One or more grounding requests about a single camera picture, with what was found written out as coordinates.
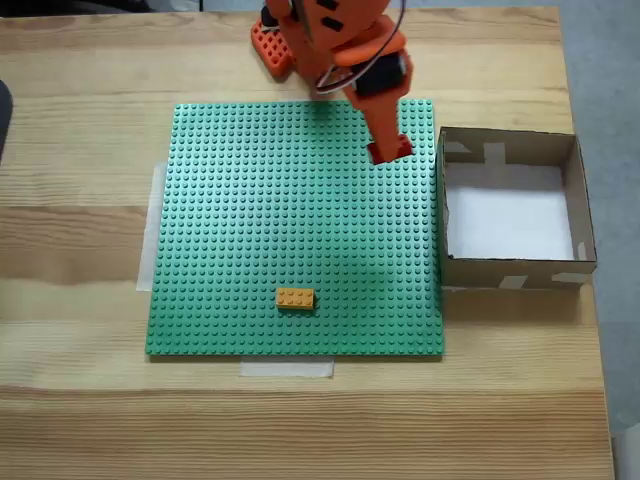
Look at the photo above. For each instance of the black rounded object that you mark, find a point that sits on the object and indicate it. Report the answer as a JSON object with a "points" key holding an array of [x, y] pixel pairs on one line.
{"points": [[4, 120]]}

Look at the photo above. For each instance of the long masking tape strip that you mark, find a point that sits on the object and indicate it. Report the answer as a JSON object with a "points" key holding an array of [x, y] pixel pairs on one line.
{"points": [[150, 235]]}

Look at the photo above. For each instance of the cardboard box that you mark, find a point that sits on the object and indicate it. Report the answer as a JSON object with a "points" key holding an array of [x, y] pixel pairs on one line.
{"points": [[520, 277]]}

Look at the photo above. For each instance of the red lego block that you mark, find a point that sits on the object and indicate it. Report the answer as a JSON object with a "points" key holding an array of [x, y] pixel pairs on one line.
{"points": [[405, 145]]}

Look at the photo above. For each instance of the white paper sheet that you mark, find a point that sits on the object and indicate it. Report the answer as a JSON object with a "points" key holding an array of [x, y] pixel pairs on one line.
{"points": [[510, 220]]}

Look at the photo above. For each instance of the short masking tape strip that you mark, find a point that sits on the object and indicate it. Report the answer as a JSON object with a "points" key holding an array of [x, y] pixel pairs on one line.
{"points": [[285, 369]]}

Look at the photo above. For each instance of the green lego baseplate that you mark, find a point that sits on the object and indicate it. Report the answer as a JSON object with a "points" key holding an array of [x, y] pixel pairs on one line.
{"points": [[250, 225]]}

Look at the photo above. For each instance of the yellow lego block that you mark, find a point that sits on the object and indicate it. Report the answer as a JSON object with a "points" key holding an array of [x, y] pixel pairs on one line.
{"points": [[295, 299]]}

